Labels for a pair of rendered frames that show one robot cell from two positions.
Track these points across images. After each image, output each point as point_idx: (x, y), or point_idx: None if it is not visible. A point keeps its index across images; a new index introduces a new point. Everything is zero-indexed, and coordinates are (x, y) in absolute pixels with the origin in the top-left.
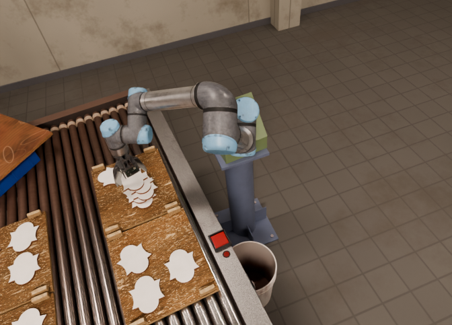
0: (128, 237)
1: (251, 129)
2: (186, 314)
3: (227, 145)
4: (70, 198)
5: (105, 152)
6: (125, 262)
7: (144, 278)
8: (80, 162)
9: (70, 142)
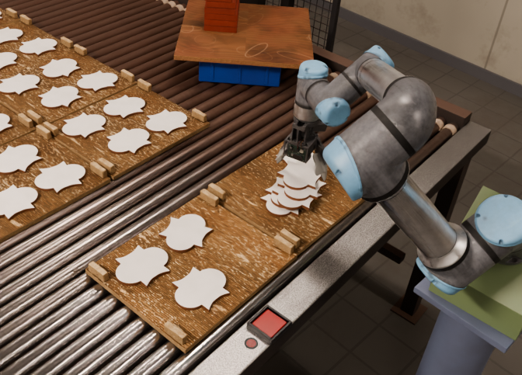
0: (214, 214)
1: (476, 251)
2: (133, 325)
3: (340, 168)
4: None
5: (334, 137)
6: (176, 224)
7: (162, 254)
8: None
9: None
